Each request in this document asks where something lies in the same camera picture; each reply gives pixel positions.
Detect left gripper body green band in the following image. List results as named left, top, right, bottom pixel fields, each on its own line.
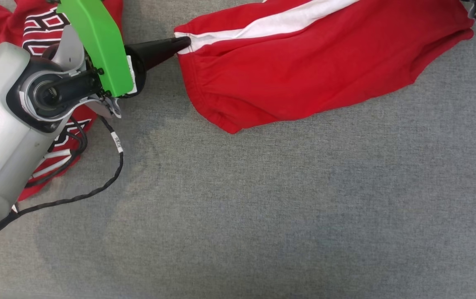
left=56, top=0, right=148, bottom=99

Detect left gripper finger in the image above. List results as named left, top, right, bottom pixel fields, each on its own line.
left=138, top=36, right=192, bottom=71

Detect red shorts with white stripe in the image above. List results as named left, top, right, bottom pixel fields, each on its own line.
left=174, top=0, right=475, bottom=135

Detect grey fabric sofa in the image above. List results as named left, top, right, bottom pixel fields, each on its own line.
left=0, top=0, right=476, bottom=299

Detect left arm thin black cables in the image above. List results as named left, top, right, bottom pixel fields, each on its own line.
left=25, top=118, right=89, bottom=188

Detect left arm braided black cable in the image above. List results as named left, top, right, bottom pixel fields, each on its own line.
left=0, top=115, right=124, bottom=287

